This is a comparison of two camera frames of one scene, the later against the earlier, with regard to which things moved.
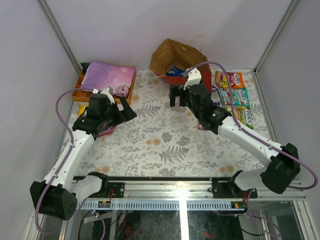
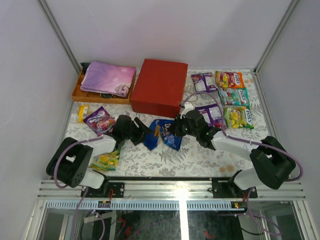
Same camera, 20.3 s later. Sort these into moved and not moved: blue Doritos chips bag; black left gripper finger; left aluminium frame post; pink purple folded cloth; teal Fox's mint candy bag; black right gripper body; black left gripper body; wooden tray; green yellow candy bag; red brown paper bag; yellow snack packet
Moved: black left gripper body; black left gripper finger; blue Doritos chips bag; black right gripper body; red brown paper bag
Not moved: yellow snack packet; left aluminium frame post; pink purple folded cloth; wooden tray; teal Fox's mint candy bag; green yellow candy bag
